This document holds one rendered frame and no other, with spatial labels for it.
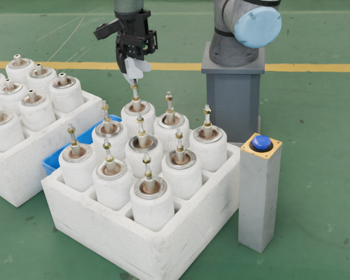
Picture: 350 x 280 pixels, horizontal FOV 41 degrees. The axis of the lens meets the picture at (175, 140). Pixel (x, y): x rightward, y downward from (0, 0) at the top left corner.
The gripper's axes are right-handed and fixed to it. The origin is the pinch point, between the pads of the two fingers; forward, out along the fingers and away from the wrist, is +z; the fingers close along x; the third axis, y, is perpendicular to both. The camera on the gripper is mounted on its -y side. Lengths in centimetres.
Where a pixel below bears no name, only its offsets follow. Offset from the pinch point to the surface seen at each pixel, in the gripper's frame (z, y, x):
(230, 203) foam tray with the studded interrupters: 28.8, 31.5, -5.3
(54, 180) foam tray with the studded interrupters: 16.3, -7.7, -28.2
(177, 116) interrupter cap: 9.0, 13.0, 0.8
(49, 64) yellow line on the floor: 34, -81, 46
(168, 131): 9.6, 13.9, -5.7
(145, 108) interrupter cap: 9.0, 2.8, 0.6
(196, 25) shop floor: 34, -37, 108
